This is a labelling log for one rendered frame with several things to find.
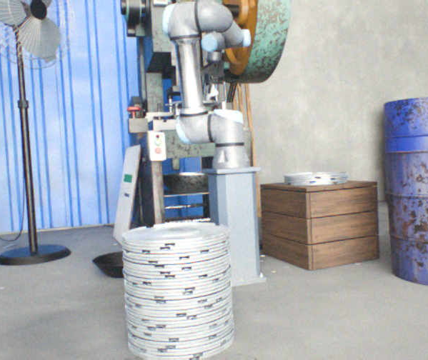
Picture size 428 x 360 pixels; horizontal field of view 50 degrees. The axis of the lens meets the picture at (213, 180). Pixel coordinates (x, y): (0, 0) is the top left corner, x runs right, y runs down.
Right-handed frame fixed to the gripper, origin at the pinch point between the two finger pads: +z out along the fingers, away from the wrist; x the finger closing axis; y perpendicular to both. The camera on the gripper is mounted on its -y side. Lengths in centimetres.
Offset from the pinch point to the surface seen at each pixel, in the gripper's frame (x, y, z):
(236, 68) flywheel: 37.6, 30.4, -6.8
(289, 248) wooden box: -69, 22, 48
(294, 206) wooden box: -65, 22, 28
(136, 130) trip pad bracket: -4.4, -36.4, 14.3
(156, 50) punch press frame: 24.7, -21.4, -18.6
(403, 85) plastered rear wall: 132, 242, 30
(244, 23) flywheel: 40, 33, -32
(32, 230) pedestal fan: 10, -89, 76
